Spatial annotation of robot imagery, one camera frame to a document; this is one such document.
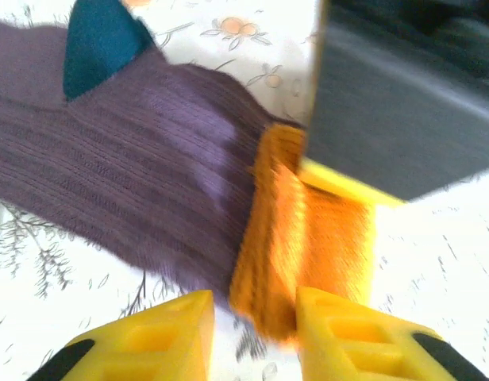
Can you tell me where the floral printed tablecloth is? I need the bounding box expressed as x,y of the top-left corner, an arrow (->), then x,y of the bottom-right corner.
0,0 -> 489,381

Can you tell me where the purple sock with teal toe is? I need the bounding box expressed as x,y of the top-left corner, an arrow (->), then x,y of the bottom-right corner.
0,0 -> 376,346

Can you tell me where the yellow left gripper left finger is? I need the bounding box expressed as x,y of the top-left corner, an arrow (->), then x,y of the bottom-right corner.
28,289 -> 216,381

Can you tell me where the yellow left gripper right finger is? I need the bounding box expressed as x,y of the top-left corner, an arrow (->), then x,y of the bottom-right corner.
295,286 -> 489,381

